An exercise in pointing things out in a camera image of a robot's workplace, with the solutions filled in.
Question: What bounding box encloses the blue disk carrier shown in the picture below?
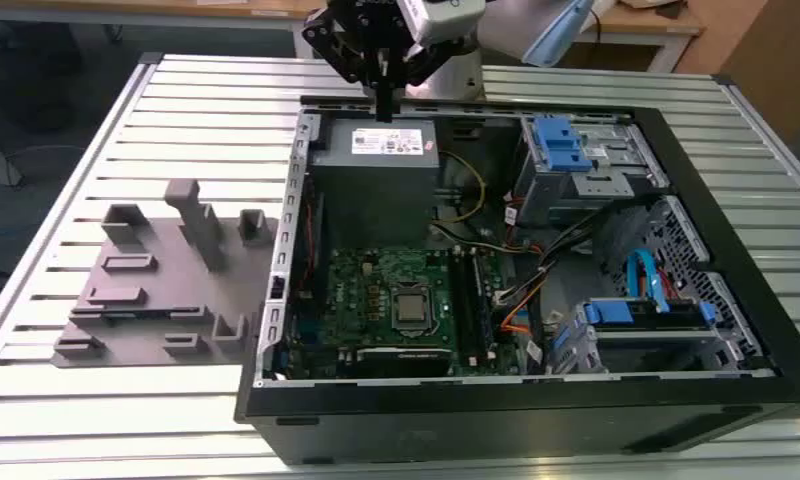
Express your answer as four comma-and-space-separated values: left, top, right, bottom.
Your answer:
532, 115, 589, 172
584, 297, 720, 332

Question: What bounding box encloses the silver disk bay cage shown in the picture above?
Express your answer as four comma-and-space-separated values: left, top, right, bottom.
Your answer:
512, 114, 668, 226
545, 299, 765, 375

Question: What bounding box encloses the wooden desk white frame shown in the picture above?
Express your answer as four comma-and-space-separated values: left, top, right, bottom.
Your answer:
0, 0, 706, 76

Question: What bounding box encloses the blue data wire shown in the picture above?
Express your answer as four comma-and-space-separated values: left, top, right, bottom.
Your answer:
625, 248, 672, 315

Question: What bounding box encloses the wooden cabinet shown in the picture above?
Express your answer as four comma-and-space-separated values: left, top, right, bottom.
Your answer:
676, 0, 800, 146

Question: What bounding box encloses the grey parts rack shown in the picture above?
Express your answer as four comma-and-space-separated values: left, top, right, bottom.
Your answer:
50, 178, 281, 371

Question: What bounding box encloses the black graphics card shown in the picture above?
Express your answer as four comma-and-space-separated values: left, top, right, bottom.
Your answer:
337, 344, 454, 379

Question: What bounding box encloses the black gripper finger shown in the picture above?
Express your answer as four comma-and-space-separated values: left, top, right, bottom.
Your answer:
385, 42, 454, 124
299, 9, 387, 124

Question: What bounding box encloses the black office chair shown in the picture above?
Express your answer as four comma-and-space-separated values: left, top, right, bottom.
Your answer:
0, 22, 85, 134

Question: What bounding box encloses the black RAM slot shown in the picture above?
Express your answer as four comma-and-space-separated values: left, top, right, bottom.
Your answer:
453, 247, 475, 364

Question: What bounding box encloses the yellow wire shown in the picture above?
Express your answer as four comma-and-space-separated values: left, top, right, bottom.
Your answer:
438, 152, 487, 224

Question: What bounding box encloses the green motherboard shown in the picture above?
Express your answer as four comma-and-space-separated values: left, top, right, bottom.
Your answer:
289, 244, 528, 379

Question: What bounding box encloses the silver CPU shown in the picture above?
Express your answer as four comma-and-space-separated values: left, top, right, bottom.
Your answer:
393, 292, 431, 321

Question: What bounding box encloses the black PC case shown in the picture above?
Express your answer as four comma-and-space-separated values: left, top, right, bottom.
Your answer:
230, 92, 800, 466

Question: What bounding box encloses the grey power supply unit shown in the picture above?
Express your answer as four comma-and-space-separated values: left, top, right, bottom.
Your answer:
307, 118, 441, 241

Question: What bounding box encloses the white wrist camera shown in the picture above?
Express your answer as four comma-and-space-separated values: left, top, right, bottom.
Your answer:
398, 0, 489, 47

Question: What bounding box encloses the CPU socket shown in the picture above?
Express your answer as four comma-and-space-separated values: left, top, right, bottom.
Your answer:
389, 282, 438, 339

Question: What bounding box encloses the orange wire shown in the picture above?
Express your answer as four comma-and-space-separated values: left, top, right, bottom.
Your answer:
498, 299, 548, 334

